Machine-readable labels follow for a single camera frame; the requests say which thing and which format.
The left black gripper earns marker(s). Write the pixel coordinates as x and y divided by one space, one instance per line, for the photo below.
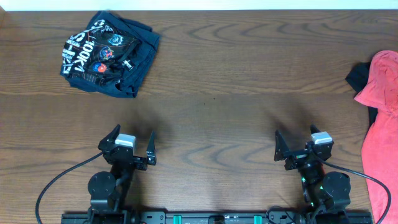
140 165

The folded black printed t-shirt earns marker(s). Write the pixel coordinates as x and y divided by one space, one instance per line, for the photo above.
111 56

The coral red t-shirt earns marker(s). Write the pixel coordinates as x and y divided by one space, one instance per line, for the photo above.
379 150

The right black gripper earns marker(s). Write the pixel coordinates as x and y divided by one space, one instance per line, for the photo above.
283 152

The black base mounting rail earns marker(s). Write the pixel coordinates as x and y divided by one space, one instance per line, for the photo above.
271 217

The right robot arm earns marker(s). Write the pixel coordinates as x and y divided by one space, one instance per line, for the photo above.
326 192

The black garment at right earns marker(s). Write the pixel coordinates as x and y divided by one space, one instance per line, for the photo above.
358 79

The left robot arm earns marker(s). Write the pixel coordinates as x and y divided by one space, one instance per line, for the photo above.
109 189

